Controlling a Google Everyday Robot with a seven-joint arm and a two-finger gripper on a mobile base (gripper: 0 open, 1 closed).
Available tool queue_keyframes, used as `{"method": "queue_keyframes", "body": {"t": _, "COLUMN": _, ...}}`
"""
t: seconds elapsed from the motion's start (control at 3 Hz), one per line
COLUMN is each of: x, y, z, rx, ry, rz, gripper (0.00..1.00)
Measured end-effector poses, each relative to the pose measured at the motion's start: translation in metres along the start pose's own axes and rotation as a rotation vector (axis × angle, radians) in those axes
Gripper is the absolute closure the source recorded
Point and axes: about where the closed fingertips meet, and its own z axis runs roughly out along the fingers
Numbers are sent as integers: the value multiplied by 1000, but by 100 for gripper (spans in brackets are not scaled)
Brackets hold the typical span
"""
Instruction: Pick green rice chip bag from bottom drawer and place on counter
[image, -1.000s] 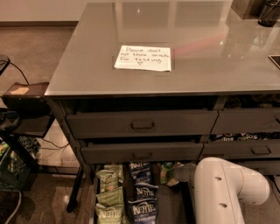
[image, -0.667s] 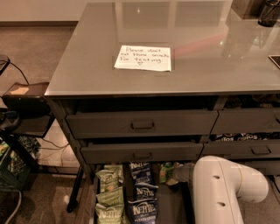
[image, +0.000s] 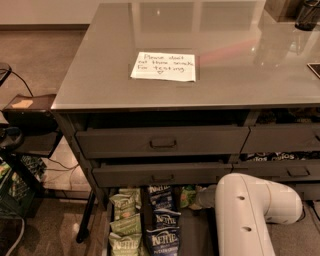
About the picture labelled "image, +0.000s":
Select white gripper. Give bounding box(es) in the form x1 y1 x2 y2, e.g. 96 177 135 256
195 185 216 209

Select green rice chip bag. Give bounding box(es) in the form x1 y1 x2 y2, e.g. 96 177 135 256
180 185 196 209

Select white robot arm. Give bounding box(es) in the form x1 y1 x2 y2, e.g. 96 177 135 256
195 173 303 256

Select open bottom left drawer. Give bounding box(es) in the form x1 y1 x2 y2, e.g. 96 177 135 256
101 186 219 256

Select middle left grey drawer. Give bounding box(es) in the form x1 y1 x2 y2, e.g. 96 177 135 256
92 162 232 187

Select grey drawer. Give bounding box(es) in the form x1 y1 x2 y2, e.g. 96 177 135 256
242 124 320 153
232 160 320 183
92 162 232 187
76 126 249 159
294 184 320 201

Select blue Kettle bag back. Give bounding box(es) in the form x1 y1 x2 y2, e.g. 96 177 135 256
148 185 176 210

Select blue kettle bag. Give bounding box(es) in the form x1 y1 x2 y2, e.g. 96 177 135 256
146 227 180 256
148 185 176 210
154 209 181 229

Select blue Kettle bag middle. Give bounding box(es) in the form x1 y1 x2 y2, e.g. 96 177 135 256
154 209 181 229

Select top left grey drawer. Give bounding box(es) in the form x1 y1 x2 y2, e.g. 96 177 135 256
76 126 249 159

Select blue Kettle bag front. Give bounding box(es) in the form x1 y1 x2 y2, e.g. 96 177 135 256
146 227 180 256

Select green Kettle bag back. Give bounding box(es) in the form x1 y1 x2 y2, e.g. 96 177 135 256
110 188 142 220

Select green kettle bag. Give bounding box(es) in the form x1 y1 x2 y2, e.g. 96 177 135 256
110 214 142 236
110 188 142 220
109 233 142 256

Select green Kettle bag middle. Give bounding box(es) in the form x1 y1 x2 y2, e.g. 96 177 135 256
110 214 142 236

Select green Kettle bag front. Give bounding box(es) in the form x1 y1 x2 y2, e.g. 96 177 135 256
109 233 142 256

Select dark snack bags in drawer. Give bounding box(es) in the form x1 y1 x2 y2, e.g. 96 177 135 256
240 151 320 162

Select bottom right grey drawer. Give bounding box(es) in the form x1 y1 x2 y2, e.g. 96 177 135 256
294 184 320 201

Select middle right grey drawer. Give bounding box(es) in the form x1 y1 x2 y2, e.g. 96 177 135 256
232 160 320 183

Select top right grey drawer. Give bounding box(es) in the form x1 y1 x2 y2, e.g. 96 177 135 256
242 124 320 153

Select dark tablet on counter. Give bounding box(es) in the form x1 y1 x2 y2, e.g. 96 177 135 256
307 63 320 79

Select grey cabinet with glass top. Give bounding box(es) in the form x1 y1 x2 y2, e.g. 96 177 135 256
50 1 320 256

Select white handwritten paper note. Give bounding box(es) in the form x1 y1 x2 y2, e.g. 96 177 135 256
131 52 196 82

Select black crate with snacks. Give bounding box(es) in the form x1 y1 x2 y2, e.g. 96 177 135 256
0 156 46 218

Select black side table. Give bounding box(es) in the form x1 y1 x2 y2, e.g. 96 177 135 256
1 94 62 158

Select black mesh cup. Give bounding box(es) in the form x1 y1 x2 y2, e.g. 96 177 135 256
295 0 320 31

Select black cable at left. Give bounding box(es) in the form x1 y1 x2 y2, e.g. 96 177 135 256
0 62 35 98

